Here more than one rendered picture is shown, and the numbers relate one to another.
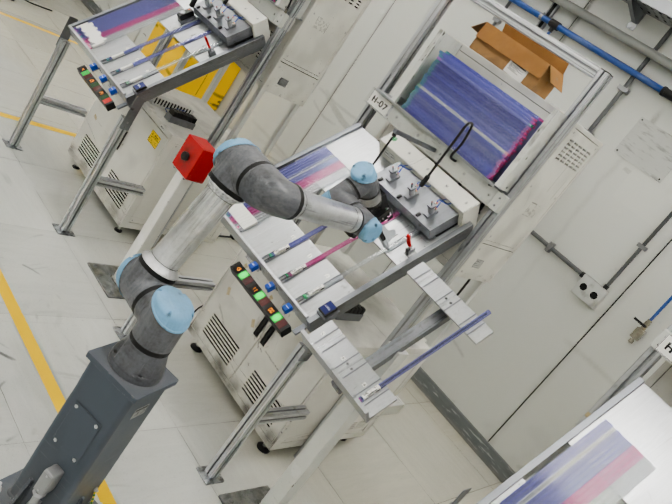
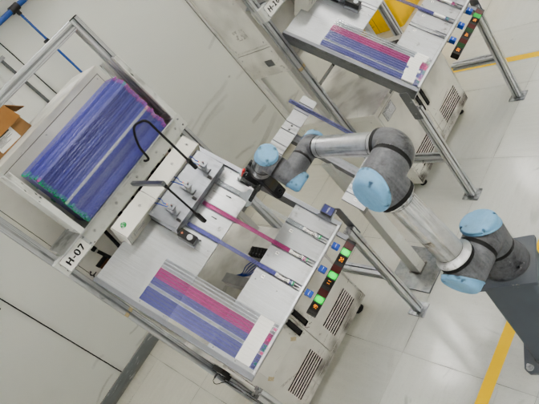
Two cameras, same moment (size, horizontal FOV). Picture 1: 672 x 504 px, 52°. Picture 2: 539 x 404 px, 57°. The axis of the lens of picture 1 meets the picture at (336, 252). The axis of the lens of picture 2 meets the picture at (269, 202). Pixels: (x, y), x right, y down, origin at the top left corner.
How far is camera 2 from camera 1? 196 cm
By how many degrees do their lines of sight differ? 54
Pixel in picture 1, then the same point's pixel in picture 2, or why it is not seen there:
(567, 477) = (366, 52)
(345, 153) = (140, 276)
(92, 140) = not seen: outside the picture
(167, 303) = (488, 218)
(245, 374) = (326, 334)
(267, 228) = (262, 303)
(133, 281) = (484, 262)
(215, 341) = (307, 379)
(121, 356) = (522, 255)
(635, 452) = (334, 27)
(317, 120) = not seen: outside the picture
